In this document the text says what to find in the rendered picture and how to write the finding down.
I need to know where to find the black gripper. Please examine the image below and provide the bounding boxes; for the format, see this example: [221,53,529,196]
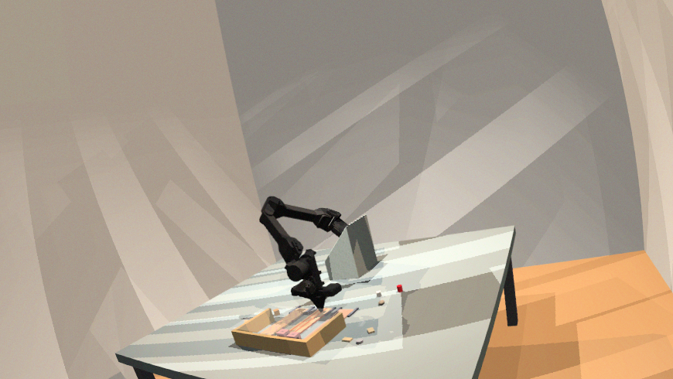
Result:
[291,269,342,309]

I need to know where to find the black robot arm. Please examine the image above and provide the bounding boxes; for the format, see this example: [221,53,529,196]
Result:
[259,196,348,298]

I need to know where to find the brown open wooden tray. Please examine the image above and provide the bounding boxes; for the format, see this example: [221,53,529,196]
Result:
[231,305,346,357]

